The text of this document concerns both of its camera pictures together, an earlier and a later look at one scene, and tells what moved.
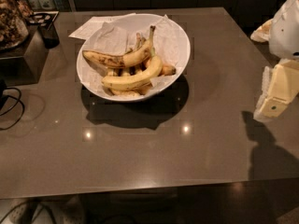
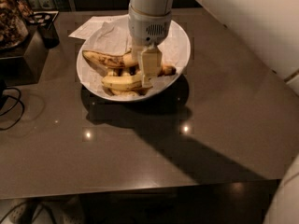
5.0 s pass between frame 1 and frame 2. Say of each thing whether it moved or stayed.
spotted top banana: stayed
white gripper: moved
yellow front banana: stayed
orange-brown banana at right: stayed
